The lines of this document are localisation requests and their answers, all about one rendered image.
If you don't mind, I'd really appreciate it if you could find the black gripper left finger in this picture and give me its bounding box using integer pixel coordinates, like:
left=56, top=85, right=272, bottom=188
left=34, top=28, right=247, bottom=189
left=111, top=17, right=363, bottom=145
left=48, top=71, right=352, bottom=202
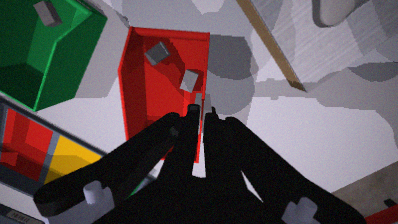
left=33, top=93, right=202, bottom=224

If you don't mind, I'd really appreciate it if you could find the dark grey shelf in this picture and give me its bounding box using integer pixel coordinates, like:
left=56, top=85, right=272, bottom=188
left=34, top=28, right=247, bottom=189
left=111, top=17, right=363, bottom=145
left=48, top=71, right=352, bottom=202
left=0, top=97, right=106, bottom=224

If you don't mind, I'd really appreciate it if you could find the green bin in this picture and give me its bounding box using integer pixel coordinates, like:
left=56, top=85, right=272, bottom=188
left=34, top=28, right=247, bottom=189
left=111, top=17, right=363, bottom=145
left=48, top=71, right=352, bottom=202
left=0, top=0, right=107, bottom=112

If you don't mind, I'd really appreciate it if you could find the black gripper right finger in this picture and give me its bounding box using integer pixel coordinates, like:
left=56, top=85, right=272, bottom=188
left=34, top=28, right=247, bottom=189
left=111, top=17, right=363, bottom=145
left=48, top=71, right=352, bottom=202
left=202, top=94, right=367, bottom=224

